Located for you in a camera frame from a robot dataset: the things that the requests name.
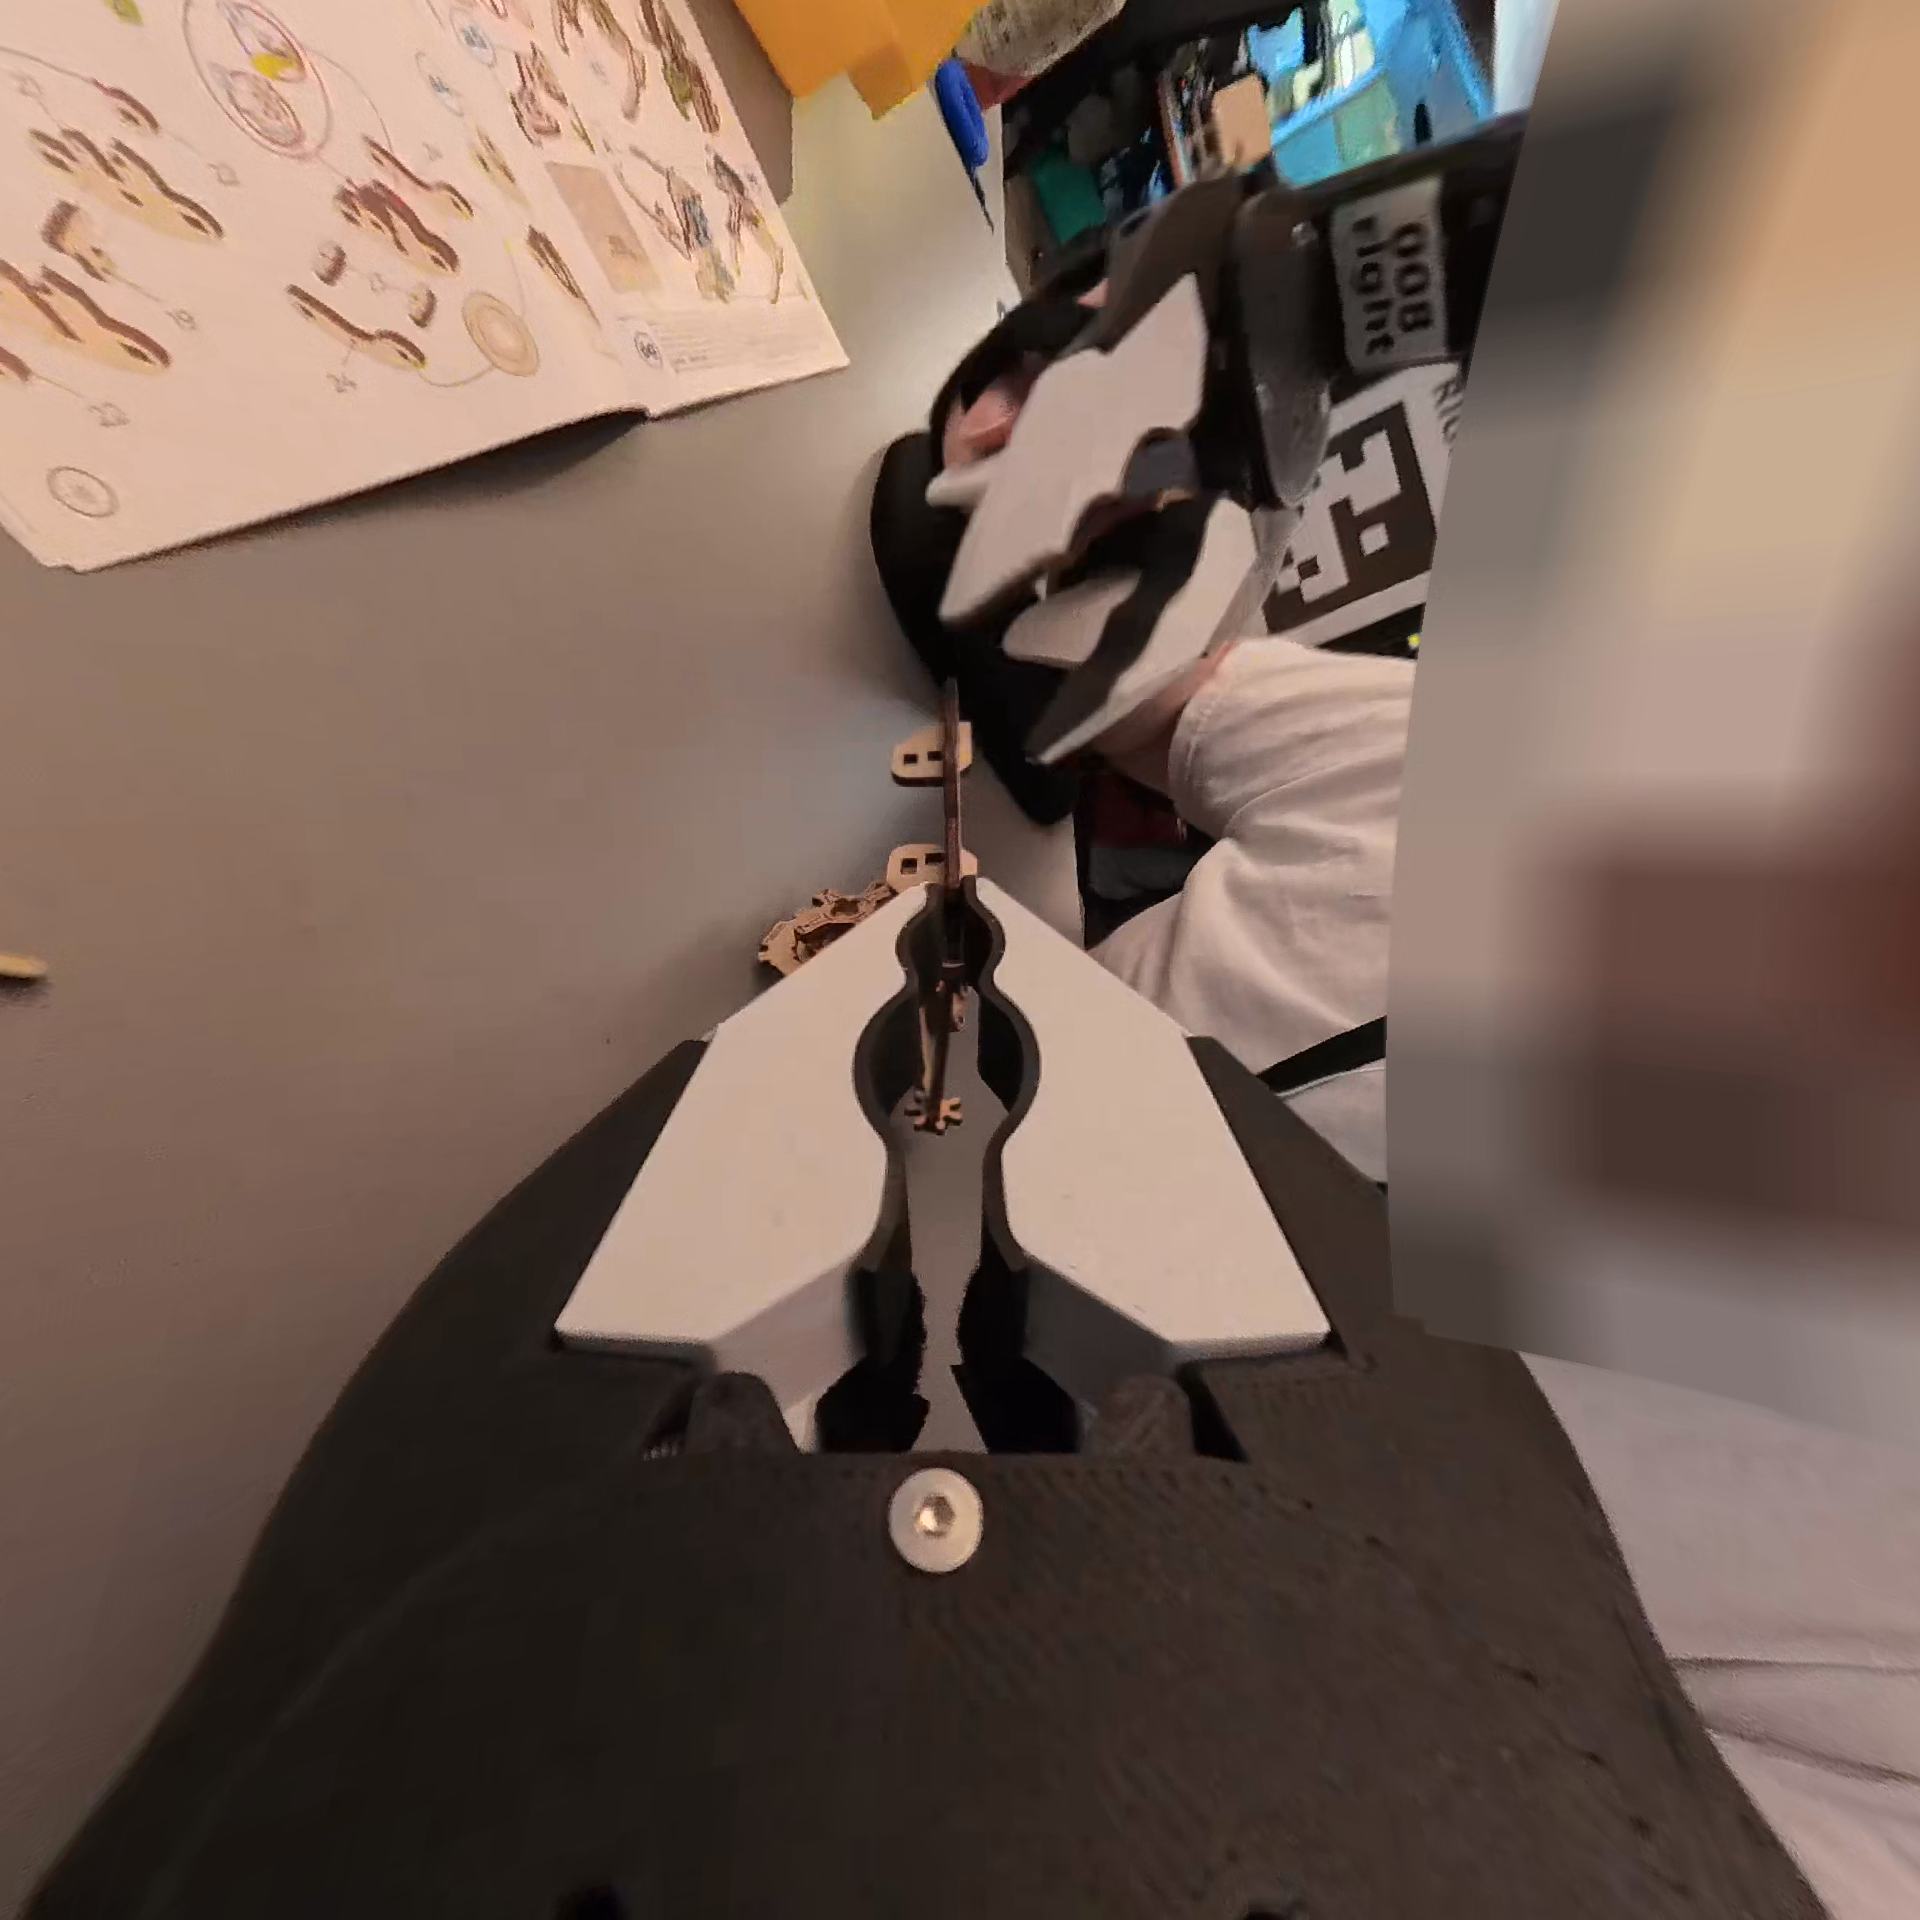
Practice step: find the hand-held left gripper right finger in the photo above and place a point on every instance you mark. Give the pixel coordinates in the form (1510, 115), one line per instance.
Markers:
(1154, 1200)

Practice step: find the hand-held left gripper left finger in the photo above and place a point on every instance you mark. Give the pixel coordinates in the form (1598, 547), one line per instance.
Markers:
(734, 1200)

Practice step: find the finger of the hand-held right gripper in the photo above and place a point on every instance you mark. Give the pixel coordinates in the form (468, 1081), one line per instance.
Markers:
(1073, 629)
(1096, 422)

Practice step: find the slotted wooden beam assembly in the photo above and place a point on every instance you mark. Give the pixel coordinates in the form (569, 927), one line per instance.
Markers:
(922, 754)

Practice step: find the person's right hand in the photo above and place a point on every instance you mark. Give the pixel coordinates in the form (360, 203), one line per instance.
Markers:
(997, 424)

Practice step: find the black oval pad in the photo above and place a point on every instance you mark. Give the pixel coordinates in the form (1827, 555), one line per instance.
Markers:
(915, 600)

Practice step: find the dark patterned cloth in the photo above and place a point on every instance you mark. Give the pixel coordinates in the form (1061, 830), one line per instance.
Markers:
(1132, 839)

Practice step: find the yellow box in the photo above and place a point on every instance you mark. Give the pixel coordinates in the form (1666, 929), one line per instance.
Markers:
(840, 37)

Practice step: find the person's white shirt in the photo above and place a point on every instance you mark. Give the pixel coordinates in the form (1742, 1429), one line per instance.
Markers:
(1724, 1576)

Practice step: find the thin wooden stick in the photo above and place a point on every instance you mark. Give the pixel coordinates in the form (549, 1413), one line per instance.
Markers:
(19, 967)

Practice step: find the printed instruction sheet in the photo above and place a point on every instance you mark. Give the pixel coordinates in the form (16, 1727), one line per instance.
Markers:
(299, 389)

